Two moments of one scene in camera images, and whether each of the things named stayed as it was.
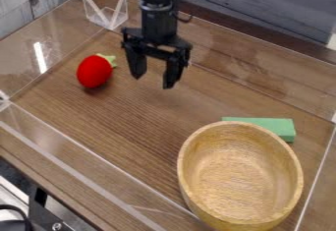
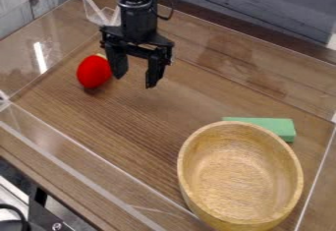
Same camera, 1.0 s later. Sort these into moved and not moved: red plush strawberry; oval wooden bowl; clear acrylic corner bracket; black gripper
Moved: black gripper
Not moved: clear acrylic corner bracket; oval wooden bowl; red plush strawberry
